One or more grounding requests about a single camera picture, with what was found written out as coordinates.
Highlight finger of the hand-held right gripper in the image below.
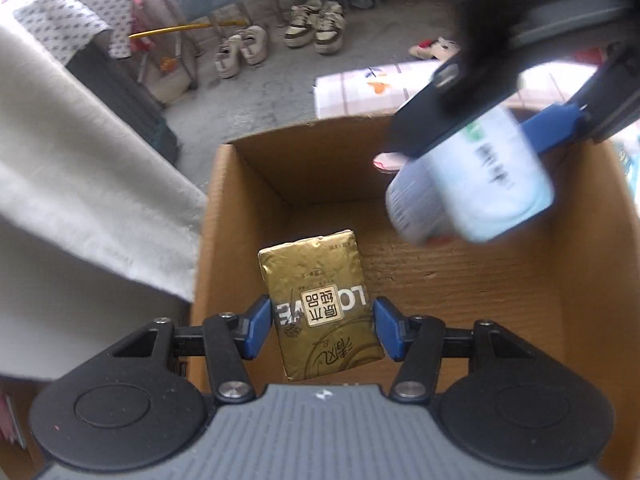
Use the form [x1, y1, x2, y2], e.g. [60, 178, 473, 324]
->
[520, 42, 640, 157]
[387, 52, 522, 158]

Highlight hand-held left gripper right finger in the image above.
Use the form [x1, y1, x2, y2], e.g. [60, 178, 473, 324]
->
[372, 296, 533, 403]

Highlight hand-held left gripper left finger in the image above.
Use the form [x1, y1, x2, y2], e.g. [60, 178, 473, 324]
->
[112, 294, 273, 403]

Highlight gold tissue packet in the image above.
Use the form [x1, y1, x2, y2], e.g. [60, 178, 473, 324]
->
[257, 230, 386, 383]

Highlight white tissue packet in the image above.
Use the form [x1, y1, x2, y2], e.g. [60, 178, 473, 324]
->
[385, 105, 556, 246]

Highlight cardboard box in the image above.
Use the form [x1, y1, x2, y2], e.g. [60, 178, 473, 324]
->
[187, 115, 640, 441]

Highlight plush slippers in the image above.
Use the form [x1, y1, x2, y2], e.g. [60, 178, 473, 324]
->
[409, 36, 461, 61]

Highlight plaid flower tablecloth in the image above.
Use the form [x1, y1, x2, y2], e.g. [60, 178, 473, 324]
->
[314, 60, 616, 121]

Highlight chunky brown white sneaker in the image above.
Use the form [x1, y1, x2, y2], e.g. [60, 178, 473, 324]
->
[314, 1, 346, 56]
[285, 0, 321, 50]

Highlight cream sneaker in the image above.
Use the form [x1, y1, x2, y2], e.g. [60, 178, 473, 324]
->
[215, 35, 246, 80]
[239, 25, 268, 66]

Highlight beige bed sheet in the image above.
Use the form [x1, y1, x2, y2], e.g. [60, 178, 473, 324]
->
[0, 22, 208, 381]

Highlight black suitcase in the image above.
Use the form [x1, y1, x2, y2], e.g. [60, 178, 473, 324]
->
[65, 35, 181, 166]

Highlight yellow pole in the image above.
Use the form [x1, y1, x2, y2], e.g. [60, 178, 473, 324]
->
[129, 19, 248, 41]

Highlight star printed cloth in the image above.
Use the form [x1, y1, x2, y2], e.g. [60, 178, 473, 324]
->
[12, 0, 136, 66]

